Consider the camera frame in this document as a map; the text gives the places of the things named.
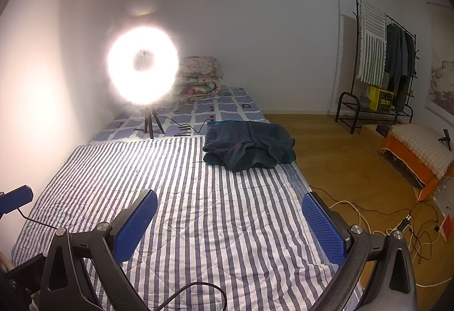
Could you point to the orange covered bench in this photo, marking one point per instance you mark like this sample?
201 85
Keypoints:
421 150

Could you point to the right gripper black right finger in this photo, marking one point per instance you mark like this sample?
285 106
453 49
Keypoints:
338 240

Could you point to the blue white striped quilt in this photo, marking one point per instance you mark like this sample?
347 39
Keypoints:
235 241

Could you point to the teal plaid fleece garment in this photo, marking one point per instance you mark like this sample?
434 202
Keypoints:
240 145

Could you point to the white striped hanging cloth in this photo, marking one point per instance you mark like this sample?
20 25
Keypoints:
372 44

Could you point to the yellow box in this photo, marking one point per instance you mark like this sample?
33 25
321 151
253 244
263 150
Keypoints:
380 100

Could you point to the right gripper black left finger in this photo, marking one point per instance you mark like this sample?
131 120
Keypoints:
116 242

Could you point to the white ring light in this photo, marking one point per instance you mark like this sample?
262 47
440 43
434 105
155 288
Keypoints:
142 64

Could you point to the folded floral quilt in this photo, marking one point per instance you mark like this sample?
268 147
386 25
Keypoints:
198 78

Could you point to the blue checked bed sheet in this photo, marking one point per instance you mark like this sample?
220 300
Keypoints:
181 119

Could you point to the dark green hanging garment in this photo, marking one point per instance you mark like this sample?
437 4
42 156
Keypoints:
400 63

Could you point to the wall picture poster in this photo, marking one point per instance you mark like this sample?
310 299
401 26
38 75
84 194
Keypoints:
440 93

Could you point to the black clothes rack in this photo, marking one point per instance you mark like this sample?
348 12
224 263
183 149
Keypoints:
352 108

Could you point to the small black tripod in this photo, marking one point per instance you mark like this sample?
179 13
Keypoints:
446 139

